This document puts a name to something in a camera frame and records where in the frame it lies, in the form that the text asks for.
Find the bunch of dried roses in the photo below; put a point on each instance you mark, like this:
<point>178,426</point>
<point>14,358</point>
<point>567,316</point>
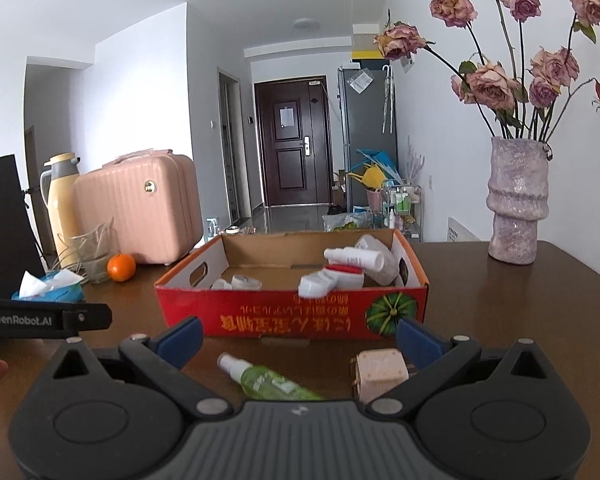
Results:
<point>490,85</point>

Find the yellow flat box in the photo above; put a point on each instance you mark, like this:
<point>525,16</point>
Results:
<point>367,55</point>

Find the white bottle with red collar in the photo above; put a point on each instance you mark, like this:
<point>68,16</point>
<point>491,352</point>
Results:
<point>325,282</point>

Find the white squeeze bottle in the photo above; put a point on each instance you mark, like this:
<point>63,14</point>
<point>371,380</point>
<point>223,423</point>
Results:
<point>355,257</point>

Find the pink bucket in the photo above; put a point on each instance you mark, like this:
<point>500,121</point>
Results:
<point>375,199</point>

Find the clear glass cup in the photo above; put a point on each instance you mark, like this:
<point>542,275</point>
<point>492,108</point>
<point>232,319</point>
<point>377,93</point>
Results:
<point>97,260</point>

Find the cream thermos jug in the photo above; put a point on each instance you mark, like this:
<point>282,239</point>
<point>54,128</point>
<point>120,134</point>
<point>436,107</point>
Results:
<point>62,200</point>

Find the purple feathery decoration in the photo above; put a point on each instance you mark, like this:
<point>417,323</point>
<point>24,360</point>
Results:
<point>416,160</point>

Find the green spray bottle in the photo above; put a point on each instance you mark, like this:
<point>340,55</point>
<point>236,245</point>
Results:
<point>265,382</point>

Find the pink square block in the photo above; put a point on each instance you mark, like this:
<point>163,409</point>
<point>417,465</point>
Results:
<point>382,372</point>

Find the black panel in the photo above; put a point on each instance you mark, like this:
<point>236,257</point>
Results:
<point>5,220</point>

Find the blue tissue pack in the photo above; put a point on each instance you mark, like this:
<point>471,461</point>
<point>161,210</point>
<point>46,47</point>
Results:
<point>50,287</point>

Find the grey refrigerator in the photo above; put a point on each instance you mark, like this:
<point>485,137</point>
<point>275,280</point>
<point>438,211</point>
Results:
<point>367,110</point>

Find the small white jar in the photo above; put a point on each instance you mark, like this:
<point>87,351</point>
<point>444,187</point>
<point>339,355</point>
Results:
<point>246,282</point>

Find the orange cardboard box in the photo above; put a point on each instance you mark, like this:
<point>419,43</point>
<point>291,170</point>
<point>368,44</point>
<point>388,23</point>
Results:
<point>290,315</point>

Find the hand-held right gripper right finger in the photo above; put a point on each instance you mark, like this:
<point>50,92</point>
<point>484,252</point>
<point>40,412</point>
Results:
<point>416,340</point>

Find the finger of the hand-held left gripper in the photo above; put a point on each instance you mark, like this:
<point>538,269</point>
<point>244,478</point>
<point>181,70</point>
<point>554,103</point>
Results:
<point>87,316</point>

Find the blue and yellow bags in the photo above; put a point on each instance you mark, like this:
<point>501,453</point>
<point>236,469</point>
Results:
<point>372,170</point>

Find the purple ceramic vase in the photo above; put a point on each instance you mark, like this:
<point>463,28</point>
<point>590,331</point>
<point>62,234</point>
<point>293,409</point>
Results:
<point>517,200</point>

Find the white leaning board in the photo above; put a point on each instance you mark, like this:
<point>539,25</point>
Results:
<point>462,232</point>

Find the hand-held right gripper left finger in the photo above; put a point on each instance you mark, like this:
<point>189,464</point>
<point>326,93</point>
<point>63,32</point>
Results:
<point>182,340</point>

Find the dark brown door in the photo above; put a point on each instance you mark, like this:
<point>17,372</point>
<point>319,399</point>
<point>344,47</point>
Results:
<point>292,150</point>

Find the clear folded umbrellas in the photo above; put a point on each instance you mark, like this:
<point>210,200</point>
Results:
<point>389,100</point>

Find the round ceiling light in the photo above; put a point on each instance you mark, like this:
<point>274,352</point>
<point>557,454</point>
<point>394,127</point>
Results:
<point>307,24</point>

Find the small white container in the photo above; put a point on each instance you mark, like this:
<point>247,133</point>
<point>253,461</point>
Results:
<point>221,285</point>

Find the pink hard-shell suitcase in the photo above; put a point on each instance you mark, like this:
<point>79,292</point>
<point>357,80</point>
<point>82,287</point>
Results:
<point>140,210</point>

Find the orange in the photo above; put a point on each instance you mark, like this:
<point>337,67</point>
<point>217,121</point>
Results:
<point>121,267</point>

